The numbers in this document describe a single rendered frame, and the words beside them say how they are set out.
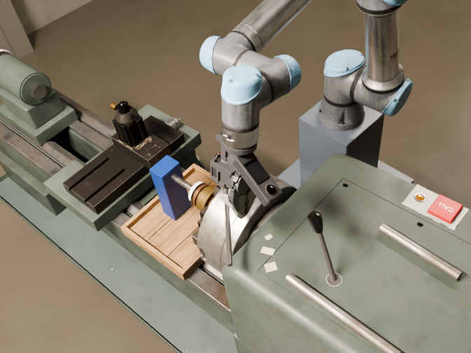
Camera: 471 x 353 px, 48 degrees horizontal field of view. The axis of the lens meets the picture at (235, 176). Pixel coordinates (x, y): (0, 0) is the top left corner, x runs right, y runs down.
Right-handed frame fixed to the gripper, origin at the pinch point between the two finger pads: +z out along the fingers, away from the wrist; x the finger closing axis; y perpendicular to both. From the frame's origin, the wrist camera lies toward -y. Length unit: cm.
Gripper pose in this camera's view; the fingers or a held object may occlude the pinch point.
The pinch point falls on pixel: (244, 215)
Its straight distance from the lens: 120.5
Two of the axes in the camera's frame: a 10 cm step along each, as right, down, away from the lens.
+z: -0.2, 7.7, 6.4
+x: -6.8, 4.6, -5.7
